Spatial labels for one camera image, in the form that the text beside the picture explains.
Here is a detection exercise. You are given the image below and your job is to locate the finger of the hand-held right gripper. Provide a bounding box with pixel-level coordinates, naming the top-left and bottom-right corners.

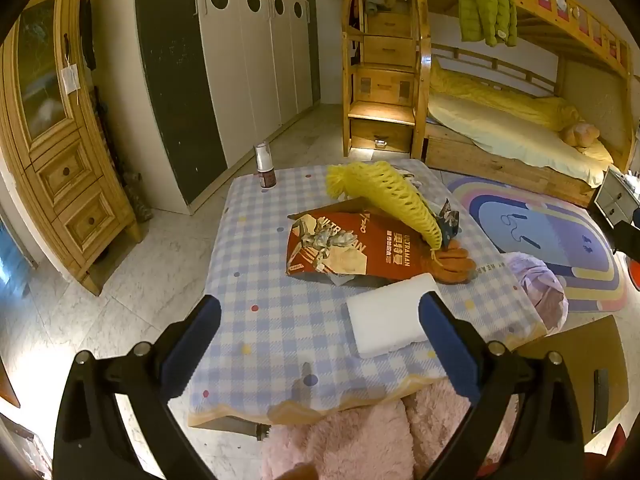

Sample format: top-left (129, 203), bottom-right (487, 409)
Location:
top-left (612, 220), bottom-right (640, 257)

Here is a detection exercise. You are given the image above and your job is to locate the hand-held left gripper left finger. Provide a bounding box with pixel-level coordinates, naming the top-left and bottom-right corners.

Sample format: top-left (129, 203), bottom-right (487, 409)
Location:
top-left (52, 294), bottom-right (223, 480)

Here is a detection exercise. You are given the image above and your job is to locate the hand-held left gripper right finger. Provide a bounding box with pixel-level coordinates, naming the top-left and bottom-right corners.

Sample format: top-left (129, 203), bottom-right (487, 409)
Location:
top-left (419, 290), bottom-right (588, 480)

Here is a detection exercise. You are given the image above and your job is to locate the white foam block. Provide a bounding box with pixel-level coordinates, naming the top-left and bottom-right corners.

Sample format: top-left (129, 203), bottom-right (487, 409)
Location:
top-left (346, 273), bottom-right (453, 359)

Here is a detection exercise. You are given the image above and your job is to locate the pale pink trash bag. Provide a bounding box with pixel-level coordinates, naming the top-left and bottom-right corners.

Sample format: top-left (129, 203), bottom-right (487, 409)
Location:
top-left (500, 252), bottom-right (570, 333)

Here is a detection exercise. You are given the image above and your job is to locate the red cardboard box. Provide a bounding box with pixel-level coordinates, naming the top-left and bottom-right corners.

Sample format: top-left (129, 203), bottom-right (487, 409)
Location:
top-left (285, 197), bottom-right (441, 288)

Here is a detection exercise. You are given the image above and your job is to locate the yellow foam fruit net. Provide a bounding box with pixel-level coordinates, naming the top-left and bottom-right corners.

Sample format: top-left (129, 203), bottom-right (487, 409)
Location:
top-left (326, 161), bottom-right (443, 251)

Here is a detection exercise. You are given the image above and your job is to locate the grey nightstand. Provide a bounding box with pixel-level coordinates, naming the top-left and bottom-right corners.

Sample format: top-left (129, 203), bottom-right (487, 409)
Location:
top-left (595, 167), bottom-right (640, 226)

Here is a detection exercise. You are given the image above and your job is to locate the pastel oval rug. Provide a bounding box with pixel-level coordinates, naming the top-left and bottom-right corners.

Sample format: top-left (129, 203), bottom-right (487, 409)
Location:
top-left (445, 172), bottom-right (628, 313)

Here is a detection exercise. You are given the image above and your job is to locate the table with checked tablecloth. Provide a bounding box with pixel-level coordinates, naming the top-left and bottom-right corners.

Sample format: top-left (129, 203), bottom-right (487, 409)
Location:
top-left (187, 160), bottom-right (548, 428)

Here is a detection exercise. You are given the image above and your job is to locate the tan plush toy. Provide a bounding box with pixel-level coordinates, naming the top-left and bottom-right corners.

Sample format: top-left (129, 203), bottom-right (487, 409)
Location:
top-left (560, 121), bottom-right (601, 150)

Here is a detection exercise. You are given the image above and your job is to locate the dark crumpled wrapper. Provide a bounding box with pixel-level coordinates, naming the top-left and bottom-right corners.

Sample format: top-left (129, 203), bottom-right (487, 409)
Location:
top-left (435, 199), bottom-right (461, 241)

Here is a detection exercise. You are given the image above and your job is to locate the pink fluffy cushion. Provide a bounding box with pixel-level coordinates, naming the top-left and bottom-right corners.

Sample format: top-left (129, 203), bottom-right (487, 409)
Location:
top-left (260, 375), bottom-right (521, 480)

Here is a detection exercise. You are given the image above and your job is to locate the wooden bunk bed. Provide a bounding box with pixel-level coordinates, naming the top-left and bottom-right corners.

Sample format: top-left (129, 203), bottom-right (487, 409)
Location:
top-left (412, 0), bottom-right (636, 208)

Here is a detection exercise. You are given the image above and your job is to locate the pale yellow mattress sheet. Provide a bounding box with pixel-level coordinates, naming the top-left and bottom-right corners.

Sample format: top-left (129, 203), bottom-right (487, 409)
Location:
top-left (427, 92), bottom-right (613, 188)

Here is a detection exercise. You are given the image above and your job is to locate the brown bottle with white cap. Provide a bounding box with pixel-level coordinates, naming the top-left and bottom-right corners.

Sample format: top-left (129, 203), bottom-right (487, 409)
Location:
top-left (254, 142), bottom-right (277, 191)

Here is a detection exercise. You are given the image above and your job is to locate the yellow blanket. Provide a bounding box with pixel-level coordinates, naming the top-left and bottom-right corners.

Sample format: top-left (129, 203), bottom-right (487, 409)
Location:
top-left (430, 57), bottom-right (581, 131)

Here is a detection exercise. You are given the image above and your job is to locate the wooden glass-door cabinet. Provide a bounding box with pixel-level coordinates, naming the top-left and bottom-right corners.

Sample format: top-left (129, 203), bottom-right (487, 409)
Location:
top-left (0, 0), bottom-right (143, 296)

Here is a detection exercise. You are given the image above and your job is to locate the wooden stair drawer unit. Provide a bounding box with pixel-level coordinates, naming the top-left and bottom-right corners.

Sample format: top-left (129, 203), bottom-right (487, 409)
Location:
top-left (340, 0), bottom-right (431, 158)

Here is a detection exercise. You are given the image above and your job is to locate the green puffer jacket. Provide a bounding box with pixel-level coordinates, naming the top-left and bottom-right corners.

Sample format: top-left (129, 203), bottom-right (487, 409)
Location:
top-left (457, 0), bottom-right (518, 47)

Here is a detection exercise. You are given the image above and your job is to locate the white wardrobe with round holes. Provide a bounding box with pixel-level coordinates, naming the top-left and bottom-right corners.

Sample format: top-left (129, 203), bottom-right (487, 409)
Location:
top-left (195, 0), bottom-right (321, 171)

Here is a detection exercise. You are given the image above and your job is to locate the white paper tag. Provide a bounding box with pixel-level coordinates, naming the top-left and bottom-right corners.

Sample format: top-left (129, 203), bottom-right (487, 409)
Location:
top-left (60, 62), bottom-right (81, 96)

